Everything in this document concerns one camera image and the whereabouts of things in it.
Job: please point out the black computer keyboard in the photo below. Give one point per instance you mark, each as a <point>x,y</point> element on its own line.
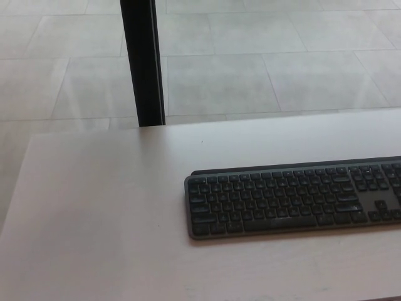
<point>282,200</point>

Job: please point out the black vertical metal post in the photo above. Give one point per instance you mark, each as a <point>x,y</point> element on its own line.
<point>141,62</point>

